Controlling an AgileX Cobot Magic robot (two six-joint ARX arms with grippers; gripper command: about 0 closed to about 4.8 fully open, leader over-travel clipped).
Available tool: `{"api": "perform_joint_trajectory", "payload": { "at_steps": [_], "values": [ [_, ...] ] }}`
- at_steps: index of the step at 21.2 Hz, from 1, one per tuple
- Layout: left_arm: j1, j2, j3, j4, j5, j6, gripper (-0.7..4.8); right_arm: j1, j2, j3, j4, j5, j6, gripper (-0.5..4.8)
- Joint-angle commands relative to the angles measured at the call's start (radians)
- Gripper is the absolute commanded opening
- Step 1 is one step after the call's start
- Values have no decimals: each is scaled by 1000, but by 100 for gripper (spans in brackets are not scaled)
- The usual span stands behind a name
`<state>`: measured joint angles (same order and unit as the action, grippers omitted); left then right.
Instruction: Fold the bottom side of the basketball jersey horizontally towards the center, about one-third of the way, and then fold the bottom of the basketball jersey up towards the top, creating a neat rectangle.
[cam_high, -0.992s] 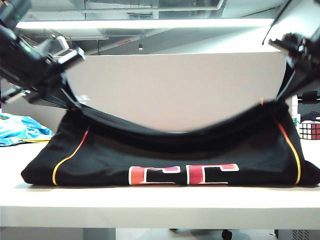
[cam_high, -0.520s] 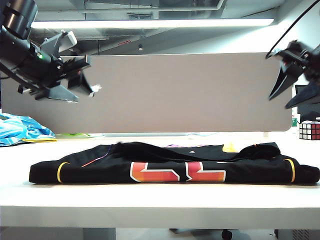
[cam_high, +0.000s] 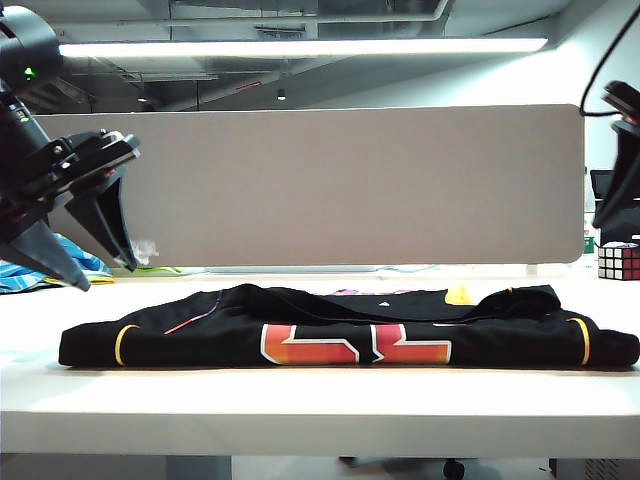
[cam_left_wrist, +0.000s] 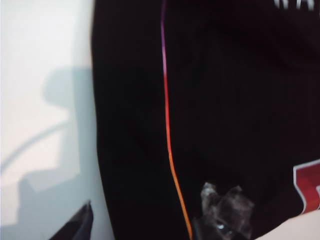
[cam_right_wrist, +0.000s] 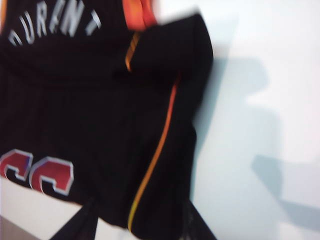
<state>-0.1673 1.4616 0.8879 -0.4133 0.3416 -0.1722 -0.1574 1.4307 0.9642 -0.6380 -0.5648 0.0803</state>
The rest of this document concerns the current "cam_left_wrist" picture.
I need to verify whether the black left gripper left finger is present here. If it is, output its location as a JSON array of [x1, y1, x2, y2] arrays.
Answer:
[[48, 199, 94, 240]]

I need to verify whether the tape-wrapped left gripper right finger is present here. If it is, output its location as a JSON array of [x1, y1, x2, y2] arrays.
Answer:
[[191, 181, 256, 240]]

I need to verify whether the black basketball jersey number 35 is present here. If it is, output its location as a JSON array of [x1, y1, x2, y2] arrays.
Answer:
[[91, 0, 320, 240]]

